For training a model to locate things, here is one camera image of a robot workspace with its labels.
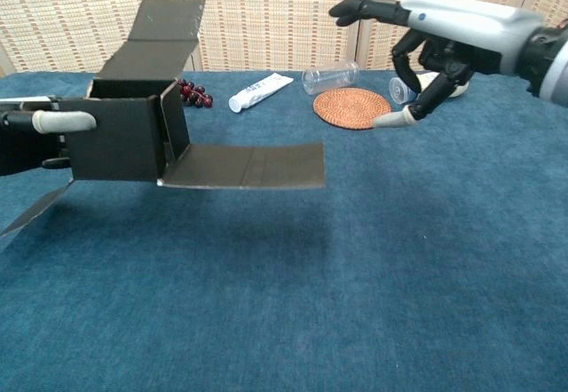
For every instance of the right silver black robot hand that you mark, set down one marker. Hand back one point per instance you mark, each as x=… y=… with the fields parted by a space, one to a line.
x=466 y=19

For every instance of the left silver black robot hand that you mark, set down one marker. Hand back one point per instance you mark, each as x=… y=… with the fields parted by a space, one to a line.
x=26 y=152

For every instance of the black cardboard box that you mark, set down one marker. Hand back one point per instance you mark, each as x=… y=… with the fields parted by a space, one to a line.
x=115 y=143

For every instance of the white mayonnaise bottle blue cap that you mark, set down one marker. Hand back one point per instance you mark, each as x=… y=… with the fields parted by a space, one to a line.
x=399 y=90

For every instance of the round woven rattan coaster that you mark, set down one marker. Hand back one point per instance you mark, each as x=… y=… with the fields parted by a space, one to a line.
x=352 y=106

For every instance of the dark red grape bunch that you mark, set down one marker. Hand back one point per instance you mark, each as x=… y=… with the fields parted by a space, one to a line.
x=197 y=95

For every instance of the beige woven folding screen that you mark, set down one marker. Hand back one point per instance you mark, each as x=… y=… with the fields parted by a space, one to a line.
x=266 y=10

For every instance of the white toothpaste tube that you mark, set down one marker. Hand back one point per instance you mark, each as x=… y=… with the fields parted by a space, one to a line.
x=257 y=90

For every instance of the blue plush table cloth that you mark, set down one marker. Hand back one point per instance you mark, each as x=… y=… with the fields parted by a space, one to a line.
x=355 y=299

